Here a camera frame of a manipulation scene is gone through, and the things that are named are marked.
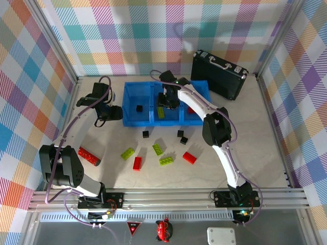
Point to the green lego brick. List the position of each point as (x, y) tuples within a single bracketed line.
[(158, 149), (166, 161), (161, 113), (127, 154)]

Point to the black square lego brick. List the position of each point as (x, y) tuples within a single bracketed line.
[(180, 133), (184, 140), (139, 108), (145, 134)]

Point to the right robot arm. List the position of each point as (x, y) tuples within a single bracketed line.
[(217, 127)]

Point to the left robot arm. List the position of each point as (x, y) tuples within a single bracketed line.
[(61, 168)]

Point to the blue three-compartment bin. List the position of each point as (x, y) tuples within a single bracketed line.
[(132, 120)]

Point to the black hard case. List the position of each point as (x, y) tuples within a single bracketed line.
[(222, 81)]

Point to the long red lego brick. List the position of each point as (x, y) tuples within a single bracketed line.
[(88, 156)]

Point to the black connector box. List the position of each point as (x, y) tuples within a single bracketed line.
[(241, 214), (99, 216)]

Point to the red and black button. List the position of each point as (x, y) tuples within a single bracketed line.
[(164, 231)]

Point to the red triangle sign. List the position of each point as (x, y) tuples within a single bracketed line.
[(132, 227)]

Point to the white metal plate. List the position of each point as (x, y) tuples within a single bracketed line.
[(221, 236)]

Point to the aluminium side rail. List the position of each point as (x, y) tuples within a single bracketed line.
[(271, 114), (76, 92)]

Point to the aluminium frame post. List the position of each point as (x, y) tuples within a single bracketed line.
[(279, 38), (58, 43)]

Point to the wide aluminium base rail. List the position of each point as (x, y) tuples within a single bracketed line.
[(166, 201)]

